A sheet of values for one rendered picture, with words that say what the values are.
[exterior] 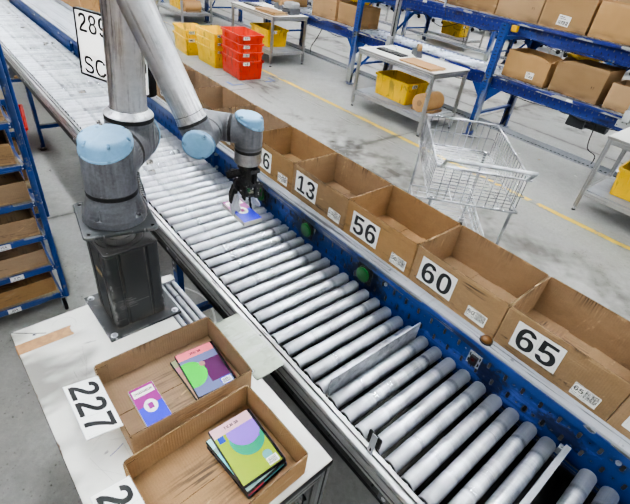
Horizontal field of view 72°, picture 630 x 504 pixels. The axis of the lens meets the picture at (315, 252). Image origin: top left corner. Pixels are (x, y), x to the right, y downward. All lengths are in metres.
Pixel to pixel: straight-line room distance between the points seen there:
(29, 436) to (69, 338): 0.83
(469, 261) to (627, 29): 4.43
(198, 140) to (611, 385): 1.38
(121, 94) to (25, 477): 1.63
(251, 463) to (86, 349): 0.71
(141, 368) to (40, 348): 0.35
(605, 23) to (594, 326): 4.66
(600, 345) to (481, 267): 0.50
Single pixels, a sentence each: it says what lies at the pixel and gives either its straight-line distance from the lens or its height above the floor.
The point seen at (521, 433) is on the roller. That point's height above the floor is 0.75.
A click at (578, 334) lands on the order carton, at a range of 1.88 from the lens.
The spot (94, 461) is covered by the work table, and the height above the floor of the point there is 0.75.
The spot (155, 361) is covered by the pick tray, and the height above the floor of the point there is 0.76.
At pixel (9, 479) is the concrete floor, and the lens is 2.39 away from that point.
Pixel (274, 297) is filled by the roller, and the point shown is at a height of 0.74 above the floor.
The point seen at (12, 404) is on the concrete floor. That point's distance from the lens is 2.62.
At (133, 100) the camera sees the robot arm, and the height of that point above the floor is 1.49.
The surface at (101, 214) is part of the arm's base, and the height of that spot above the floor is 1.21.
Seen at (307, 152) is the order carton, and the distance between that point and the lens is 2.53.
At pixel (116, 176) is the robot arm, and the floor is 1.33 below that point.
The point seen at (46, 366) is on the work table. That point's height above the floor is 0.75.
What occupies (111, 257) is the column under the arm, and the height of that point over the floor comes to 1.07.
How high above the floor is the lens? 1.96
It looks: 36 degrees down
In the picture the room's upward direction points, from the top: 8 degrees clockwise
